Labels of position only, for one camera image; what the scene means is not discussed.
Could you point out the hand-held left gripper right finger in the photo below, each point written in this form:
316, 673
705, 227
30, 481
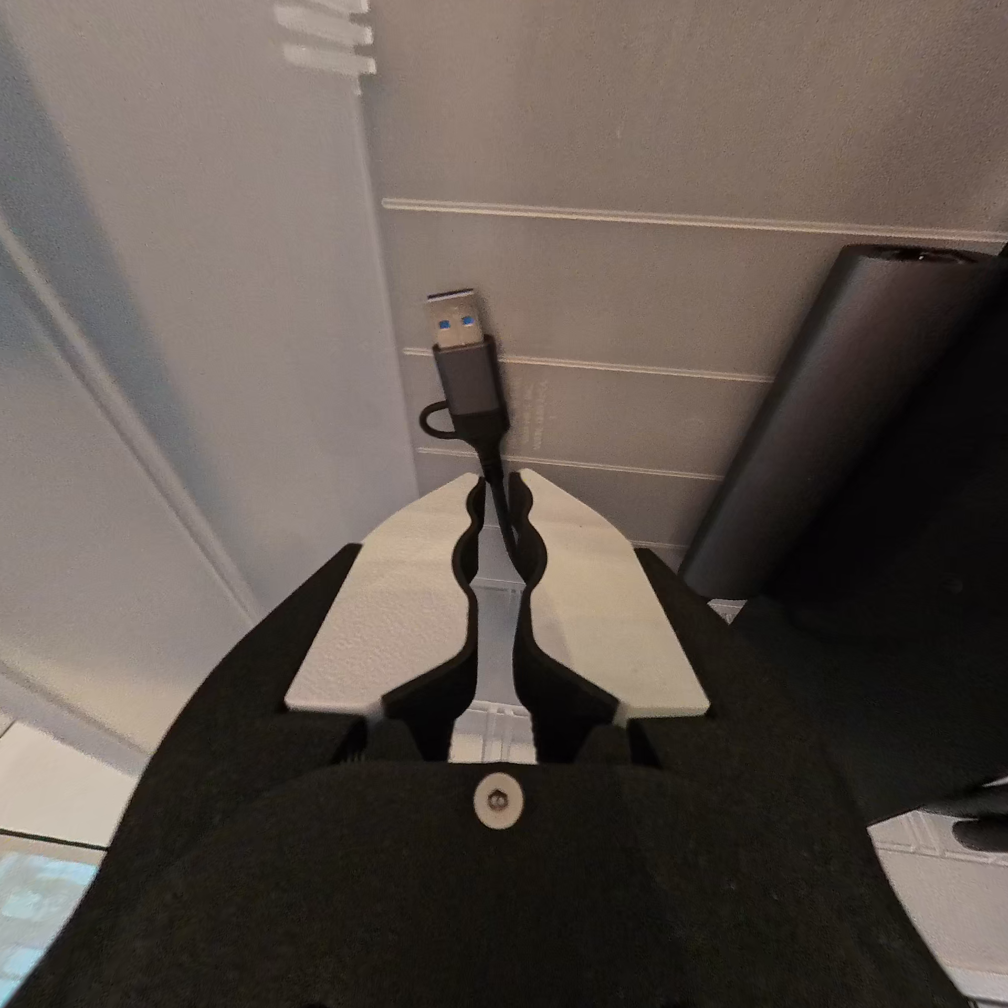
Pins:
607, 622

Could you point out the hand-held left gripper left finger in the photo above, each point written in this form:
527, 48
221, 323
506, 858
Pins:
394, 622

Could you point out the grey metal USB hub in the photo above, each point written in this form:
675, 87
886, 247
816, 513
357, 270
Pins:
835, 410

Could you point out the clear plastic bin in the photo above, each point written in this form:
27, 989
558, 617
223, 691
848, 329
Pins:
237, 315

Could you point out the black quilted cushion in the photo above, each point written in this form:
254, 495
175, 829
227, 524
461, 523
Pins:
898, 662

